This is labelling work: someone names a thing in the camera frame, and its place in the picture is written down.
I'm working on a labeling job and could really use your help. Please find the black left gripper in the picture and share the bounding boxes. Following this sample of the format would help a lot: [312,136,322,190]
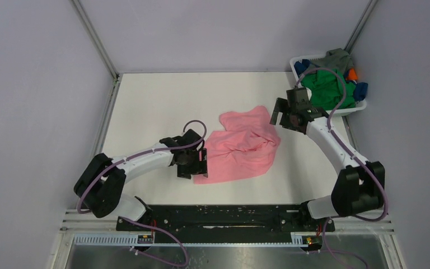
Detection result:
[178,148,207,179]

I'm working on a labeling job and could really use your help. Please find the pink t-shirt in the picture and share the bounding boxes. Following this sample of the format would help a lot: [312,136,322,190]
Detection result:
[193,106,281,184]

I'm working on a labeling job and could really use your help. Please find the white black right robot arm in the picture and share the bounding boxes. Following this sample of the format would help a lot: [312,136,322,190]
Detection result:
[270,87,388,231]

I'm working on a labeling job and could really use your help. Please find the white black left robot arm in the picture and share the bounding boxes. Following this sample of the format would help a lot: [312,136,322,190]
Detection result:
[73,129,208,230]

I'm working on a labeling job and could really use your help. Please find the green t-shirt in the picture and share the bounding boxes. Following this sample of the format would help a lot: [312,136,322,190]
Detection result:
[301,70,356,110]

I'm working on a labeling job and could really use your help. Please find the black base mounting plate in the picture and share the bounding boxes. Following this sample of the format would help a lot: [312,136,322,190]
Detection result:
[116,204,336,244]

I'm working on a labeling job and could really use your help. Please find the grey t-shirt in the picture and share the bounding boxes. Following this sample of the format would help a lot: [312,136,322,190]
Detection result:
[307,48,354,75]

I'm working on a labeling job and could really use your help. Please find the orange garment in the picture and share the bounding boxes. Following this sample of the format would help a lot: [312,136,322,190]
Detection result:
[345,68,358,81]

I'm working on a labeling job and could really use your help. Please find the white laundry basket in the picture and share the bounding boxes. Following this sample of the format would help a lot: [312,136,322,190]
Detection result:
[289,49,368,117]

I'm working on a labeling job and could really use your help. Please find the blue garment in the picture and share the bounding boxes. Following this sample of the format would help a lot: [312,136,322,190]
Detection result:
[353,82,368,102]

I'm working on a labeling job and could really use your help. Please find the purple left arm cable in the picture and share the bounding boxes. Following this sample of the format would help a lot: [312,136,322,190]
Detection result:
[76,119,208,268]

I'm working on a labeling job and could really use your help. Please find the aluminium frame rails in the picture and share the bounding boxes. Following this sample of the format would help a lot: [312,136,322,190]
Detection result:
[57,0,123,238]

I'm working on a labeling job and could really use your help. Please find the white slotted cable duct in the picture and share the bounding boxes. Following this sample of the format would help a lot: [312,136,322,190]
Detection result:
[73,231,314,248]

